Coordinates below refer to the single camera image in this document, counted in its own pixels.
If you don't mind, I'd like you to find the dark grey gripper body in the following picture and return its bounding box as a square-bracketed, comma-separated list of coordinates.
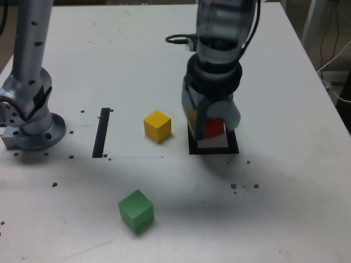
[191, 84, 234, 113]

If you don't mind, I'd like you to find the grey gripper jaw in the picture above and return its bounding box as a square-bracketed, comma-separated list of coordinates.
[207, 100, 242, 131]
[182, 76, 208, 141]

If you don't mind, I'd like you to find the red cube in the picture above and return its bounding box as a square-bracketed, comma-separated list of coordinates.
[205, 118, 226, 139]

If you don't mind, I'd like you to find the yellow cube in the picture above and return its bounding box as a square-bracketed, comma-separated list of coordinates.
[143, 110, 172, 144]

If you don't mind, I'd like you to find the green cube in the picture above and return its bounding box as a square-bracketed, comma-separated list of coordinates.
[118, 189, 155, 235]

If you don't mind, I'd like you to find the black tape square outline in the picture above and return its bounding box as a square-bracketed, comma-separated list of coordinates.
[187, 122, 240, 155]

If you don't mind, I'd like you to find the black tape strip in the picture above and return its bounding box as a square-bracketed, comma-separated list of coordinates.
[92, 107, 111, 159]

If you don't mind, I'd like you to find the white cable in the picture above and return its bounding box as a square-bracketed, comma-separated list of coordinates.
[316, 40, 351, 102]

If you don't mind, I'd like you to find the black hanging cable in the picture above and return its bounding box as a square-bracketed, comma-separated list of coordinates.
[319, 0, 341, 71]

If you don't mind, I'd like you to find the white frame post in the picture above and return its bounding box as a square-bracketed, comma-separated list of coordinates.
[301, 0, 326, 53]

